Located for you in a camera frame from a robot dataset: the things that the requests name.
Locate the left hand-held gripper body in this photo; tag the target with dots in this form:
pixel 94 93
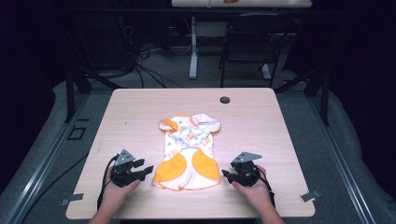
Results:
pixel 123 174

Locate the person's right hand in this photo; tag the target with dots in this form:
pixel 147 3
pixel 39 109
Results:
pixel 255 194

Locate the person's left hand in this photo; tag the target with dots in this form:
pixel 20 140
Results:
pixel 116 194

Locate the black chair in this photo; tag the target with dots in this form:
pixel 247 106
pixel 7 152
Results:
pixel 253 40

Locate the white and orange baby garment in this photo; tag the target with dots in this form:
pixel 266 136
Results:
pixel 186 149

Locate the white background desk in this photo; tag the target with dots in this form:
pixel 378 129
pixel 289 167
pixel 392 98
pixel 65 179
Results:
pixel 243 3

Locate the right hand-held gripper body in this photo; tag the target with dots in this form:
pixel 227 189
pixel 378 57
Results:
pixel 247 174

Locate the grey metal table clip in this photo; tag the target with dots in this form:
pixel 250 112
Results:
pixel 73 198
pixel 310 195

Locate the black metal stand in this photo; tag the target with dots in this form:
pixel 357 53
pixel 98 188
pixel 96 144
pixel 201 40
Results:
pixel 77 84
pixel 320 90

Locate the aluminium floor rail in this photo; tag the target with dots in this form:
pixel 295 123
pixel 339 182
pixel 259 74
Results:
pixel 43 161
pixel 342 161

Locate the orange thing on background desk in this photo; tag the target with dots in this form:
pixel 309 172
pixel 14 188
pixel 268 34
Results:
pixel 231 1

